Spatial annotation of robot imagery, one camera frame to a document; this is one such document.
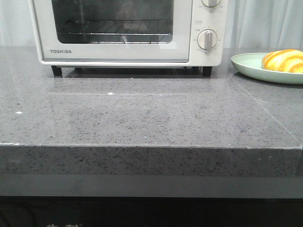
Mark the glass oven door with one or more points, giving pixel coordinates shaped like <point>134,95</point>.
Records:
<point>49,17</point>

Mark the golden croissant bread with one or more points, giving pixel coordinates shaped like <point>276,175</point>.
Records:
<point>289,60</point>

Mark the white Toshiba toaster oven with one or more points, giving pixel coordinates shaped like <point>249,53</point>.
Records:
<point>203,18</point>

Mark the lower beige timer knob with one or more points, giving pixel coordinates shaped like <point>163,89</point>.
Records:
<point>207,39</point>

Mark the light green plate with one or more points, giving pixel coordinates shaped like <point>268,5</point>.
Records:
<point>250,64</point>

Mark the upper beige temperature knob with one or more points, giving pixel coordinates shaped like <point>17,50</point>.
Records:
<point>210,3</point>

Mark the metal wire oven rack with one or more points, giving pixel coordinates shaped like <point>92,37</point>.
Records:
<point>118,31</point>

